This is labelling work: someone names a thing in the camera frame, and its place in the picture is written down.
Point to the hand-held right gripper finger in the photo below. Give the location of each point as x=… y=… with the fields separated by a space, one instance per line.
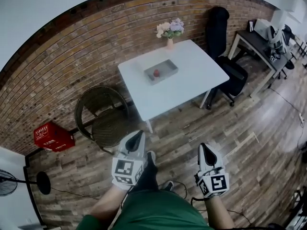
x=217 y=158
x=202 y=157

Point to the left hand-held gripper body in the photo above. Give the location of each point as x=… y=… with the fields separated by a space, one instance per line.
x=123 y=169

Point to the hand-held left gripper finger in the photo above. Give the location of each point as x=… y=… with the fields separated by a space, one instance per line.
x=143 y=145
x=124 y=140

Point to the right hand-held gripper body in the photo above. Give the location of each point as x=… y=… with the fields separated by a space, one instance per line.
x=216 y=182

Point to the grey box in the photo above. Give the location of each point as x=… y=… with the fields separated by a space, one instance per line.
x=165 y=67

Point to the person's right forearm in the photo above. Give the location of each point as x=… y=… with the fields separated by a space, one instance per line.
x=219 y=212

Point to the person's left forearm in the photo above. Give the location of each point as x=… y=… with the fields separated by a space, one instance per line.
x=108 y=205

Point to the red cardboard box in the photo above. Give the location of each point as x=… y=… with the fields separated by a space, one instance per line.
x=54 y=138

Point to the white appliance box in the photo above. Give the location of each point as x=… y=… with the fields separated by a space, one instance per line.
x=261 y=27

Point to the person's dark shoe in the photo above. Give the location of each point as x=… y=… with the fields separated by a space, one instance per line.
x=168 y=185
x=151 y=156

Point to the brown wicker chair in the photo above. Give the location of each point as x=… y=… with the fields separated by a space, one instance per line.
x=108 y=126

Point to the person's black trouser leg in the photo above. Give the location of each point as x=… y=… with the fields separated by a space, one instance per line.
x=148 y=176

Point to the person's green shirt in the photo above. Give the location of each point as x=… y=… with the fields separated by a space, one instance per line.
x=148 y=212

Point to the white table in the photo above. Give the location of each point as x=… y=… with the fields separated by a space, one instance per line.
x=187 y=85

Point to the black standing fan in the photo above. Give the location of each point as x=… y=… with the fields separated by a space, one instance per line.
x=43 y=182

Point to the white power strip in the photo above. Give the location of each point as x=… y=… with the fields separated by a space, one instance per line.
x=301 y=118

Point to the pink vase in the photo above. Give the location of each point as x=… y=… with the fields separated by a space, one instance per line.
x=170 y=44

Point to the dark desk with white legs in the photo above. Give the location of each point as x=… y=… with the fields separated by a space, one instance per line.
x=256 y=44

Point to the black office chair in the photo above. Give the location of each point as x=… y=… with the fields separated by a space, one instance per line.
x=216 y=37

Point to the bunch of pastel flowers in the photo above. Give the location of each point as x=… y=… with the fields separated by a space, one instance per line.
x=171 y=27

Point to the white headset device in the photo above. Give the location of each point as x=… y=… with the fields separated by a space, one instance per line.
x=275 y=38

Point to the small black and white stand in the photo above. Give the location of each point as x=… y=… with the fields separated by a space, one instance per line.
x=251 y=26

